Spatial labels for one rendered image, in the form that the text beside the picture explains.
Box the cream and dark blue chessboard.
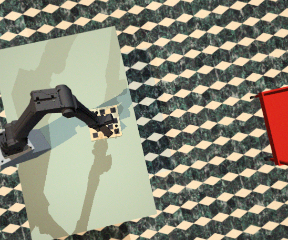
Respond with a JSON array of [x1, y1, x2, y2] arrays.
[[89, 105, 122, 141]]

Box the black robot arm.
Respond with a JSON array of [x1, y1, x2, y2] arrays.
[[0, 84, 115, 157]]

